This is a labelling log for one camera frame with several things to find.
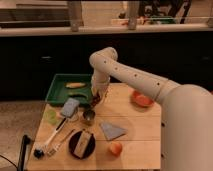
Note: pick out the tan box on plate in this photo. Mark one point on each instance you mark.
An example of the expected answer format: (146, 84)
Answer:
(82, 144)

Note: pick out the small metal cup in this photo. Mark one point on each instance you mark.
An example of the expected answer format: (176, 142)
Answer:
(89, 117)

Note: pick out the green plastic tray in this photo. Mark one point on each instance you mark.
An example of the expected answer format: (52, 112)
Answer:
(58, 94)

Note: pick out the dark round plate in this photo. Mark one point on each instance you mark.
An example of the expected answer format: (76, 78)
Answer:
(74, 140)

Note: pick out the orange bowl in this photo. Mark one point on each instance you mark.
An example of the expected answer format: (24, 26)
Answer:
(141, 100)

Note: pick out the orange fruit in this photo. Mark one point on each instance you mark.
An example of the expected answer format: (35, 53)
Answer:
(115, 148)

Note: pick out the blue grey folded cloth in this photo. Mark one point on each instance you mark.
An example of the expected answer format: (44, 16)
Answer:
(111, 131)

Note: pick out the blue grey sponge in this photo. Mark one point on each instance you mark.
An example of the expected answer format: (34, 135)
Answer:
(69, 108)

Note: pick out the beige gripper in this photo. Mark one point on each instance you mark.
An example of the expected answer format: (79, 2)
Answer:
(101, 92)

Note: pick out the green yellow banana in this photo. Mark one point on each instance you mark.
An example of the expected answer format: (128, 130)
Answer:
(78, 95)

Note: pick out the metal fork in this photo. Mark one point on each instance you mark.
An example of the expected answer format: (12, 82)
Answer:
(56, 147)

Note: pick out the dark grape bunch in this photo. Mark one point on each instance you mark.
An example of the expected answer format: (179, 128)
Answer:
(94, 101)

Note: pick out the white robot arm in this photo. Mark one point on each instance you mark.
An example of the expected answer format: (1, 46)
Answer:
(186, 111)

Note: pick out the black clamp stand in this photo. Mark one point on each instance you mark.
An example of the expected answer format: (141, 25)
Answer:
(24, 143)

